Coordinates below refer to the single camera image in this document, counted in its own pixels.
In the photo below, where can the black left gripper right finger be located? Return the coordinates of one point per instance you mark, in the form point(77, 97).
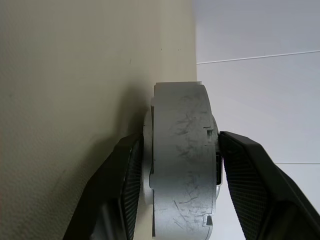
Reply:
point(262, 195)

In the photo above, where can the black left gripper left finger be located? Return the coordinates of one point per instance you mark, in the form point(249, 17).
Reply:
point(110, 190)

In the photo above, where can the small black round object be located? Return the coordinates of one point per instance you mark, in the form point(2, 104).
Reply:
point(182, 150)

